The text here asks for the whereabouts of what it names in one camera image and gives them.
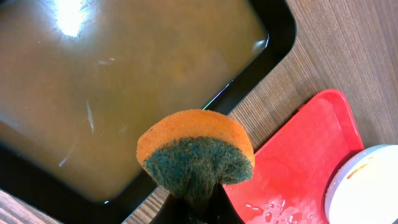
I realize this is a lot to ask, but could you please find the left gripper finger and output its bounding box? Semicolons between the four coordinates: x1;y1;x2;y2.
150;184;244;224

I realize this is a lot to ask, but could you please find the orange green sponge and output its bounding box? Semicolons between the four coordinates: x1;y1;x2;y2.
136;109;255;213

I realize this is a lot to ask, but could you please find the white plate top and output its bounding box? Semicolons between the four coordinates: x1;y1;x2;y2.
324;144;397;224

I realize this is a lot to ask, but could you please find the red plastic tray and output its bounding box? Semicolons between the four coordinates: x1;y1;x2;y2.
224;89;364;224

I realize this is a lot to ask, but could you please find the black water tray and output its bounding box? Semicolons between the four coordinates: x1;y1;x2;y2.
1;1;296;223

